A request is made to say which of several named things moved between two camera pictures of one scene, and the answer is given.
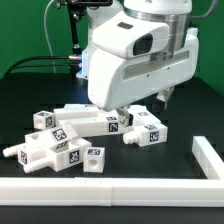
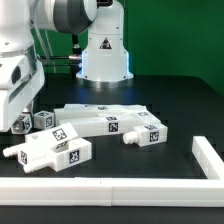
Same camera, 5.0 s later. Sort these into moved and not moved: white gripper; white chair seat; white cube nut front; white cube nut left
Moved: white gripper; white cube nut front
Not moved: white chair seat; white cube nut left
